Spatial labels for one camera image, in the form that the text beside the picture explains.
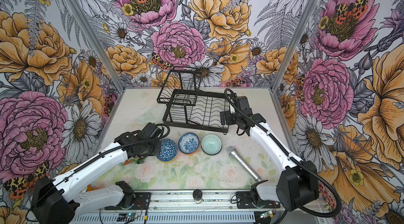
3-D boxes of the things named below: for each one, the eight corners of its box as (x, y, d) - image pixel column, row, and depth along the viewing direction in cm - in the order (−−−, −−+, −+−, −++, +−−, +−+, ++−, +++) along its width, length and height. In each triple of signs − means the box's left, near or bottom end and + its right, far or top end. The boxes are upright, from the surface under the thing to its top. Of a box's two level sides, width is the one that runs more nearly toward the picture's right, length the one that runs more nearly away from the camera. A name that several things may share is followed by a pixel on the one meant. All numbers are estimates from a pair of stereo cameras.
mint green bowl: (209, 161, 88) (209, 156, 83) (198, 146, 93) (197, 141, 88) (224, 149, 92) (225, 144, 87) (213, 136, 98) (213, 130, 92)
